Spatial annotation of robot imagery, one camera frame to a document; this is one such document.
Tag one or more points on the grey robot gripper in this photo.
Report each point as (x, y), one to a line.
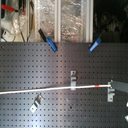
(120, 86)

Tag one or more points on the right blue spring clamp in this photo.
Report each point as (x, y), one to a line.
(95, 44)

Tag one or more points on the blue spring clamp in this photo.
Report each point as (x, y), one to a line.
(48, 40)
(95, 44)

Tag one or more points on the left blue spring clamp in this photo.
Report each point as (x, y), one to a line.
(48, 40)

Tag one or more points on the lower left metal clip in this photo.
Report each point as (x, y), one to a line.
(36, 103)

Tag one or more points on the dark perforated pegboard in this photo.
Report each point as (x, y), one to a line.
(31, 69)

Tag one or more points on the right metal cable clip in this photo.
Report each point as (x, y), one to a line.
(110, 94)

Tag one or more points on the metal cable clip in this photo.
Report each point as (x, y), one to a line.
(73, 78)
(110, 94)

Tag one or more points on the upper metal cable clip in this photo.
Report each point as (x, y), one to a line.
(73, 78)

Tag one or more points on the white aluminium frame rail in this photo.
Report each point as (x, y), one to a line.
(57, 34)

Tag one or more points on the red handled tool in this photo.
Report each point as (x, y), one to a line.
(11, 9)

